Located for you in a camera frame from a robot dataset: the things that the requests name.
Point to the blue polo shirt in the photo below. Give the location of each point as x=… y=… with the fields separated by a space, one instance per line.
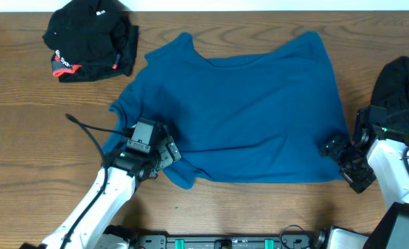
x=244 y=119

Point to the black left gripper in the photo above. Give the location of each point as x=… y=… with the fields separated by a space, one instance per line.
x=168 y=158

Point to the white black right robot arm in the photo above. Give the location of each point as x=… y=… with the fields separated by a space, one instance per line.
x=375 y=153

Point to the black garment at right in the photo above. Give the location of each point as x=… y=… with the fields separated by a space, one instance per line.
x=391 y=92

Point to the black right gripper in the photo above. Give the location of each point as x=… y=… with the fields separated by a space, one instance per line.
x=359 y=181

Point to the black folded garment red trim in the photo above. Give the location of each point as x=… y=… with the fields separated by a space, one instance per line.
x=91 y=40

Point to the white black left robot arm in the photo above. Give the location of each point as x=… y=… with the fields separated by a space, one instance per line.
x=121 y=173

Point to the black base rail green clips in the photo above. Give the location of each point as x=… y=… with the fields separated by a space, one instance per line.
x=118 y=237

